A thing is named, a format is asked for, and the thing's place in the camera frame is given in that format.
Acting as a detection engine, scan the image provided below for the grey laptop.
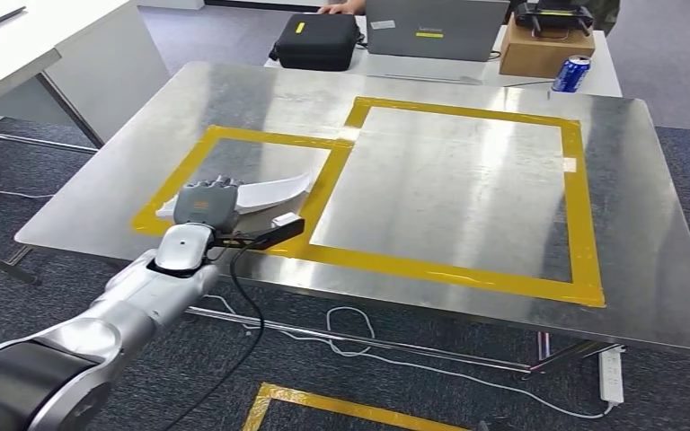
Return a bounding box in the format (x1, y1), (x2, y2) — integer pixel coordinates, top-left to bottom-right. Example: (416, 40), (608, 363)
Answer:
(366, 0), (511, 64)

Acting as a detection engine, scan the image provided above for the black zip case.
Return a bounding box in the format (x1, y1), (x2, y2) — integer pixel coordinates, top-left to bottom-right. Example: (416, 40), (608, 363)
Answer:
(269, 13), (363, 73)

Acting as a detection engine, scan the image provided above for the blue drink can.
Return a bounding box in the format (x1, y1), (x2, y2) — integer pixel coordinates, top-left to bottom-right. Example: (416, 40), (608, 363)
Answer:
(551, 54), (592, 94)

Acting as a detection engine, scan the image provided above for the white curved plastic part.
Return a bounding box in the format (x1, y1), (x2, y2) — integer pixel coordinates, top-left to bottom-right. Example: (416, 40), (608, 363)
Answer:
(155, 172), (315, 220)

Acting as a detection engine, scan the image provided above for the long white floor cable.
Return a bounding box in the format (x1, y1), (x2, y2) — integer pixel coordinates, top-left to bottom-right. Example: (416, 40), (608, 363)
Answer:
(201, 294), (614, 420)

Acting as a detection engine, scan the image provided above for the long white power strip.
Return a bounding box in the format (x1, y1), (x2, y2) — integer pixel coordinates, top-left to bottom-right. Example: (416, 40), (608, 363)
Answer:
(597, 347), (626, 406)

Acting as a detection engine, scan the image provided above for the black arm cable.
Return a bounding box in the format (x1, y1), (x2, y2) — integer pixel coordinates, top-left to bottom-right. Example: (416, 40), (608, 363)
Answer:
(163, 237), (266, 431)

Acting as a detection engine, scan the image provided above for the black device with antennas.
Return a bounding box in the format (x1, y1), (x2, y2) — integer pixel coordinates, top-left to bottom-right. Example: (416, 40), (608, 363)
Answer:
(511, 0), (595, 38)

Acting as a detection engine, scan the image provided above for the thin white cable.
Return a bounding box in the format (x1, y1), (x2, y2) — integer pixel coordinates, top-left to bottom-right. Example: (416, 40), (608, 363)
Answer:
(0, 189), (55, 201)

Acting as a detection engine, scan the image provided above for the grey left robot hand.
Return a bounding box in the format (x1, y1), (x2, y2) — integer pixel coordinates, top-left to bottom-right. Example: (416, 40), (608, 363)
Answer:
(172, 175), (243, 234)

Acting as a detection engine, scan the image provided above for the brown cardboard box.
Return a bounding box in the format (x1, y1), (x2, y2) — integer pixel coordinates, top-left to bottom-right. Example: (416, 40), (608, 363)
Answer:
(498, 14), (597, 80)

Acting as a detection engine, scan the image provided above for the person's hand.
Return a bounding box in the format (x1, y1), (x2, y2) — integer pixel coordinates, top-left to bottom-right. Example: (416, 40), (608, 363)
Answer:
(316, 0), (370, 16)

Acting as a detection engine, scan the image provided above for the white partition panel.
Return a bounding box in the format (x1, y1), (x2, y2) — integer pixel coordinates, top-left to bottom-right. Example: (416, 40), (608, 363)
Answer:
(44, 0), (172, 149)

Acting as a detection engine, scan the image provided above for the stainless steel workbench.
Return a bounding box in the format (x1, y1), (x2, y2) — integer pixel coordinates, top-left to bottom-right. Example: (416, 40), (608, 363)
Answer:
(0, 61), (690, 382)

